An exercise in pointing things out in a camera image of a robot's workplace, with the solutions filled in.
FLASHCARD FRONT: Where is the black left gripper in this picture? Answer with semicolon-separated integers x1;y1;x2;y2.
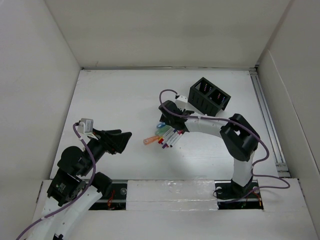
80;126;132;175

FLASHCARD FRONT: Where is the green highlighter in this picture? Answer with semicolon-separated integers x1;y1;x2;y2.
154;125;171;136

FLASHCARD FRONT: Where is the blue highlighter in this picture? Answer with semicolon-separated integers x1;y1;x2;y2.
156;122;166;129

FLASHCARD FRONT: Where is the orange highlighter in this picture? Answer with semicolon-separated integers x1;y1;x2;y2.
143;135;159;145

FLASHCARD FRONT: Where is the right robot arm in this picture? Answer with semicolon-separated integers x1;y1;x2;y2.
158;100;258;200

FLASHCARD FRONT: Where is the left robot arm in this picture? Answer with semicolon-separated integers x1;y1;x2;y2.
17;121;132;240

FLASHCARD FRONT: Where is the red cap marker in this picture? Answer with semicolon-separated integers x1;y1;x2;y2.
158;128;177;145
164;130;184;148

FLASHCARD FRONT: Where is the purple cap marker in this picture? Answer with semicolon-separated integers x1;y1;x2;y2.
162;129;179;149

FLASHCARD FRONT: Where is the black cap marker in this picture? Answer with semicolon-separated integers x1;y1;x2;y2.
169;131;184;148

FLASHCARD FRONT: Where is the black two-compartment pen holder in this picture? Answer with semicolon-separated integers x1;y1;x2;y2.
188;77;231;117

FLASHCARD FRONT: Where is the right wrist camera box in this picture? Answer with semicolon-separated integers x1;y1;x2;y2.
174;95;188;110

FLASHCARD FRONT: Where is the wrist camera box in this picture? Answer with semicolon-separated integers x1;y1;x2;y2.
174;95;188;110
77;118;94;134

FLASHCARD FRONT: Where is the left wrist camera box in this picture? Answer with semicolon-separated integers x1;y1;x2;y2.
77;118;94;134

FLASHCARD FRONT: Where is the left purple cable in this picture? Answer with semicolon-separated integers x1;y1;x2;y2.
14;121;97;240

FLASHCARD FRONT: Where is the purple cable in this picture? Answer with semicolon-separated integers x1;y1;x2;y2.
159;89;291;204
14;121;97;240

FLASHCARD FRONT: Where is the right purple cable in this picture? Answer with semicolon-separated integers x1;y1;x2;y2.
159;89;291;204

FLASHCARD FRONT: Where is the aluminium rail right side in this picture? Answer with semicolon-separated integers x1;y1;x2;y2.
249;68;291;179

